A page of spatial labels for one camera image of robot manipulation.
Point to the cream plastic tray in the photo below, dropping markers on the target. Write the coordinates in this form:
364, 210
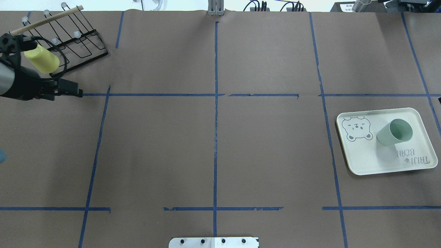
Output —
365, 155

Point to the metal cup on desk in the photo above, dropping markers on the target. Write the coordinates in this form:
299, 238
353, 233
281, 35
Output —
361, 5

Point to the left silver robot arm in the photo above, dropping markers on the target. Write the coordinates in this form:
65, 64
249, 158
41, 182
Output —
6, 81

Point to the pale green cup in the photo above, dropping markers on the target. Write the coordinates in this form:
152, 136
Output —
396, 131

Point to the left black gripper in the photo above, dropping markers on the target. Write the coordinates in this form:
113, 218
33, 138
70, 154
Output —
27, 83

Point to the yellow cup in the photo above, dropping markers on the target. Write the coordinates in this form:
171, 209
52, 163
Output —
43, 60

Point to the metal base plate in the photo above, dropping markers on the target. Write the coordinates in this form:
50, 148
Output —
214, 242

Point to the black wire cup rack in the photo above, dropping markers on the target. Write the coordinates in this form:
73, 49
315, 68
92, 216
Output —
67, 34

